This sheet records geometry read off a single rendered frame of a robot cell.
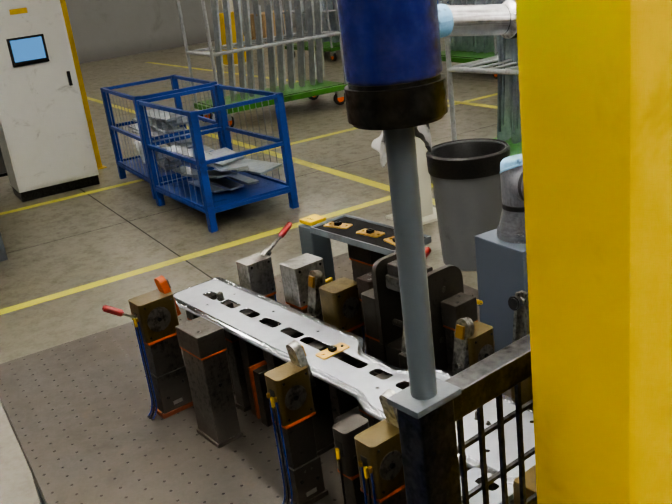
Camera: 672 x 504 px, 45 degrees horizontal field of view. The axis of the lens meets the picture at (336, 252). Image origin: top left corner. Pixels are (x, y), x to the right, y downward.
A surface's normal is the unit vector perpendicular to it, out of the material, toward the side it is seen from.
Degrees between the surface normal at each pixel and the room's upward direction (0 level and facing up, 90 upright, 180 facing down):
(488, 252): 90
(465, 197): 93
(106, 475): 0
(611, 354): 90
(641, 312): 90
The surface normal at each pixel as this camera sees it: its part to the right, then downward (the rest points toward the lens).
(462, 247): -0.44, 0.40
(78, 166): 0.51, 0.23
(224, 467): -0.12, -0.93
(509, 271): -0.85, 0.27
